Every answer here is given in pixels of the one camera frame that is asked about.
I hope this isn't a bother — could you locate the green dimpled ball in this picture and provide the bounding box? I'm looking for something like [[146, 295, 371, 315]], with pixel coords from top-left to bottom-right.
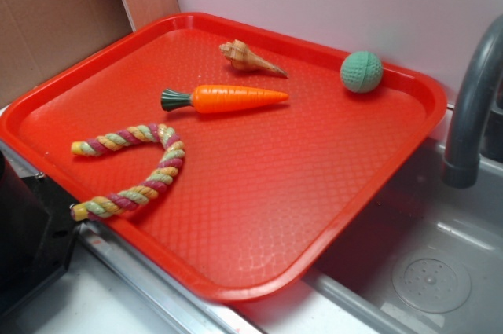
[[340, 51, 384, 94]]

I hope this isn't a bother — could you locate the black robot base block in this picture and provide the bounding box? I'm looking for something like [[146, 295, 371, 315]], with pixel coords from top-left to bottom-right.
[[1, 156, 78, 318]]

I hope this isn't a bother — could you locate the red plastic tray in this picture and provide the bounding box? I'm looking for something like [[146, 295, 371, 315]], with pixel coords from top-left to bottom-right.
[[1, 13, 447, 303]]

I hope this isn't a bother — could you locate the orange toy carrot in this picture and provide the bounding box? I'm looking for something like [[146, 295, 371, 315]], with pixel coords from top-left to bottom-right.
[[160, 85, 289, 114]]

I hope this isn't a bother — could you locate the tan spiral seashell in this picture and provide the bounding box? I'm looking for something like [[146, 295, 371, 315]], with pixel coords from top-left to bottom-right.
[[218, 39, 288, 78]]

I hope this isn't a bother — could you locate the grey toy sink basin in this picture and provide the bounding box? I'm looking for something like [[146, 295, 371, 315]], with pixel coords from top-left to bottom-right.
[[236, 121, 502, 333]]

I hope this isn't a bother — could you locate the grey toy faucet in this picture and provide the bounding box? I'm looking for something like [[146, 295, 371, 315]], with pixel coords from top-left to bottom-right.
[[442, 17, 502, 189]]

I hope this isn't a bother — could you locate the brown cardboard panel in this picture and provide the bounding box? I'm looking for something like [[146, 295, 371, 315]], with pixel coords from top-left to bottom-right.
[[1, 0, 131, 106]]

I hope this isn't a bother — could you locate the multicolour twisted rope toy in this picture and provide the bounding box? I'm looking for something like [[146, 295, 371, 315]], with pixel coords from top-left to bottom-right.
[[70, 123, 185, 222]]

